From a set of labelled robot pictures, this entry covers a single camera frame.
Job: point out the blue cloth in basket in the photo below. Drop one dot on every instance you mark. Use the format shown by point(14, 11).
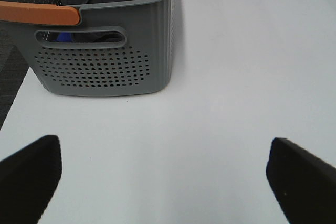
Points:
point(64, 37)

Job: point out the orange basket handle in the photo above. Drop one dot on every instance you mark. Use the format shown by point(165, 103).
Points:
point(44, 14)

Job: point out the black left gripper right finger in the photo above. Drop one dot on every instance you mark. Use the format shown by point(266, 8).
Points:
point(302, 184)

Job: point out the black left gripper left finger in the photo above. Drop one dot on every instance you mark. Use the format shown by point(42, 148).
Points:
point(29, 178)

